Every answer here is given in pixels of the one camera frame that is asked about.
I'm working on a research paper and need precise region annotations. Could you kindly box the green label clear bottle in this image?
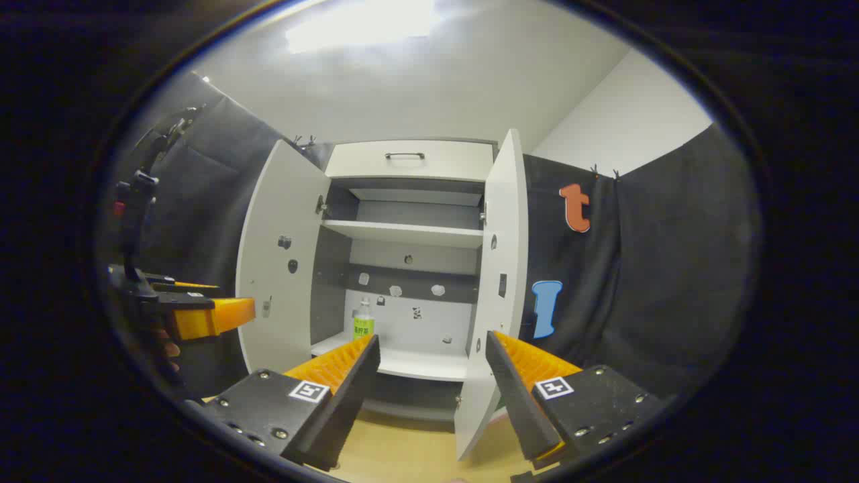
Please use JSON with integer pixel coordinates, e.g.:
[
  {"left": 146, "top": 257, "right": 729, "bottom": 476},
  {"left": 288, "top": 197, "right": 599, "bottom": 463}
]
[{"left": 353, "top": 297, "right": 375, "bottom": 341}]

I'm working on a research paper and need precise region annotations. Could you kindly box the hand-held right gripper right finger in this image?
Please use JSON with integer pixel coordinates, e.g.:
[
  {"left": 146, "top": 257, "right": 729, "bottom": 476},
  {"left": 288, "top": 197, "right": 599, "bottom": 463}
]
[{"left": 485, "top": 330, "right": 668, "bottom": 470}]

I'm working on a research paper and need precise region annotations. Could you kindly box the ceiling light panel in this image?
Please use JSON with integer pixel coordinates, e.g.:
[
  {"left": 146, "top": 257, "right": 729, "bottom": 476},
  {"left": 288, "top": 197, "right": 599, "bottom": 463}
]
[{"left": 285, "top": 0, "right": 437, "bottom": 54}]

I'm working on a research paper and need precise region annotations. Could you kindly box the white cabinet door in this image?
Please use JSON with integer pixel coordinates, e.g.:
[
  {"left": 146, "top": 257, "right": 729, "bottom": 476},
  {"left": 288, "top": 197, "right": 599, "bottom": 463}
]
[
  {"left": 235, "top": 139, "right": 332, "bottom": 375},
  {"left": 454, "top": 129, "right": 531, "bottom": 462}
]

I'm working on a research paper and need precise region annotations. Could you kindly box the white cabinet drawer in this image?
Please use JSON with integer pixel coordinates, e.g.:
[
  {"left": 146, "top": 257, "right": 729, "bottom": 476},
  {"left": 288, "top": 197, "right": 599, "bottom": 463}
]
[{"left": 325, "top": 140, "right": 496, "bottom": 182}]

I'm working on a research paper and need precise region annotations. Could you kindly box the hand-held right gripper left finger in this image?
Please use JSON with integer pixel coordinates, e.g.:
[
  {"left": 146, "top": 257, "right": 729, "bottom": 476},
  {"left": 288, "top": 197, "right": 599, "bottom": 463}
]
[{"left": 201, "top": 333, "right": 381, "bottom": 472}]

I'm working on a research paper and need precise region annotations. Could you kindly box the black jointed stand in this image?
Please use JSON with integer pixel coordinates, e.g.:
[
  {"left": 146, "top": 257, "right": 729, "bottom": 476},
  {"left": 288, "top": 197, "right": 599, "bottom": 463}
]
[{"left": 113, "top": 104, "right": 205, "bottom": 269}]

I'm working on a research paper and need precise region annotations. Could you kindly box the white grey cabinet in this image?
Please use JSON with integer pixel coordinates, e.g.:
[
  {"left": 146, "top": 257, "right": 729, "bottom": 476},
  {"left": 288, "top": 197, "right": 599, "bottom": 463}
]
[{"left": 310, "top": 138, "right": 501, "bottom": 423}]

